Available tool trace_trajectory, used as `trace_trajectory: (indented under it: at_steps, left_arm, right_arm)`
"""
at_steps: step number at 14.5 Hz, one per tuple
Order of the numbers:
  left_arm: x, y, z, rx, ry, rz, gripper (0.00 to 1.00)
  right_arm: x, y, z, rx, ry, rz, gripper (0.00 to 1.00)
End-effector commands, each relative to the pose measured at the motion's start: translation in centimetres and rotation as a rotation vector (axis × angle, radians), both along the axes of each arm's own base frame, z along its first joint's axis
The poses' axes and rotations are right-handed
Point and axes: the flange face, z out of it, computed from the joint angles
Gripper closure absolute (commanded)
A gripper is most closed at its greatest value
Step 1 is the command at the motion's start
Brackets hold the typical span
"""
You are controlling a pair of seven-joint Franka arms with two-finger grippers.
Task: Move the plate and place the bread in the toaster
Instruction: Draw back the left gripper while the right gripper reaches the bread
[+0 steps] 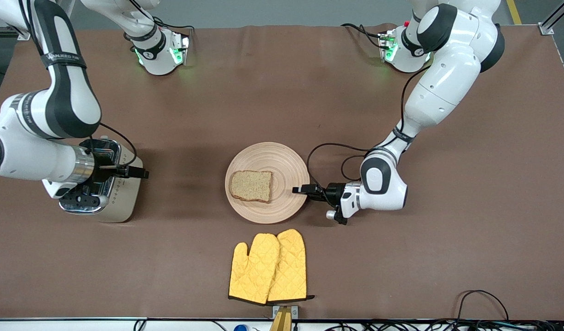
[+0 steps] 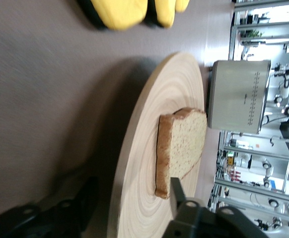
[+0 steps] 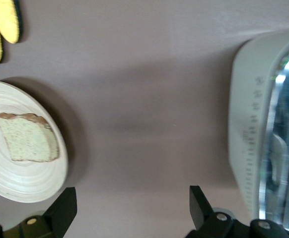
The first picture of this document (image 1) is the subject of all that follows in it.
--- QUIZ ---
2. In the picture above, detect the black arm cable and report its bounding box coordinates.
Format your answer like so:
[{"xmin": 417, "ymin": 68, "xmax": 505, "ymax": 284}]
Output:
[
  {"xmin": 86, "ymin": 121, "xmax": 138, "ymax": 169},
  {"xmin": 306, "ymin": 65, "xmax": 431, "ymax": 203}
]

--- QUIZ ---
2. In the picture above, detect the yellow quilted oven mitt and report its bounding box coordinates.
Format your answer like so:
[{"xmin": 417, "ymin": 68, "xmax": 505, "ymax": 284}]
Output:
[
  {"xmin": 228, "ymin": 233, "xmax": 281, "ymax": 305},
  {"xmin": 267, "ymin": 228, "xmax": 316, "ymax": 302}
]

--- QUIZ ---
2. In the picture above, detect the brown bread slice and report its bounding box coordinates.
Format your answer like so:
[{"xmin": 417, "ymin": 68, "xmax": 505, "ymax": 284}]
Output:
[{"xmin": 230, "ymin": 170, "xmax": 273, "ymax": 203}]

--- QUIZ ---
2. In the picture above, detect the round wooden plate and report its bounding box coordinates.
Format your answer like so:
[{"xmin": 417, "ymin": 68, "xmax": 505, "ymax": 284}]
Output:
[{"xmin": 225, "ymin": 142, "xmax": 310, "ymax": 224}]

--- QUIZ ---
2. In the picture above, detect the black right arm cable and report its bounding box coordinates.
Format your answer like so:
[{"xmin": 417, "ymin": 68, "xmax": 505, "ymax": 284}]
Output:
[{"xmin": 86, "ymin": 121, "xmax": 138, "ymax": 169}]

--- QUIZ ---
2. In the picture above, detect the aluminium frame profile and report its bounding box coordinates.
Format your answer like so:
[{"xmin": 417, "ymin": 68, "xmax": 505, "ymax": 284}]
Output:
[
  {"xmin": 0, "ymin": 24, "xmax": 32, "ymax": 41},
  {"xmin": 538, "ymin": 0, "xmax": 564, "ymax": 36}
]

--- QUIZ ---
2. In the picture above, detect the tan wooden bar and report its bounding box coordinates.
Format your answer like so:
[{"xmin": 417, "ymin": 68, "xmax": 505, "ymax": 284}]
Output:
[{"xmin": 269, "ymin": 307, "xmax": 293, "ymax": 331}]

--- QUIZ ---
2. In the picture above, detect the small metal bracket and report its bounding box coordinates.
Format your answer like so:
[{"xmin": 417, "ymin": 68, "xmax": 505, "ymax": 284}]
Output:
[{"xmin": 272, "ymin": 305, "xmax": 299, "ymax": 320}]

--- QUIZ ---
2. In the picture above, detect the cream and chrome toaster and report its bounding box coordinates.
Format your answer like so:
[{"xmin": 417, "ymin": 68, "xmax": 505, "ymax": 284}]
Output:
[{"xmin": 57, "ymin": 137, "xmax": 144, "ymax": 223}]

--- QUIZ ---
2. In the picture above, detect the black cable tangle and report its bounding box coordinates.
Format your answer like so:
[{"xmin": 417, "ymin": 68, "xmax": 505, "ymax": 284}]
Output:
[{"xmin": 327, "ymin": 320, "xmax": 564, "ymax": 331}]

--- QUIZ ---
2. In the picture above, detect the black cable loop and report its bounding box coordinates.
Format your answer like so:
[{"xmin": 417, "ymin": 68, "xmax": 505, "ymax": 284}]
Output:
[{"xmin": 456, "ymin": 289, "xmax": 511, "ymax": 322}]

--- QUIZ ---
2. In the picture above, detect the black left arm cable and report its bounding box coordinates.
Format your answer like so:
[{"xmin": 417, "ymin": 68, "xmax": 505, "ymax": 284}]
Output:
[{"xmin": 306, "ymin": 65, "xmax": 431, "ymax": 203}]

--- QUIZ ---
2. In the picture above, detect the black base cable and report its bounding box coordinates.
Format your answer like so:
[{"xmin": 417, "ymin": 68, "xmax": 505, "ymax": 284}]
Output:
[
  {"xmin": 340, "ymin": 23, "xmax": 385, "ymax": 49},
  {"xmin": 150, "ymin": 17, "xmax": 196, "ymax": 32}
]

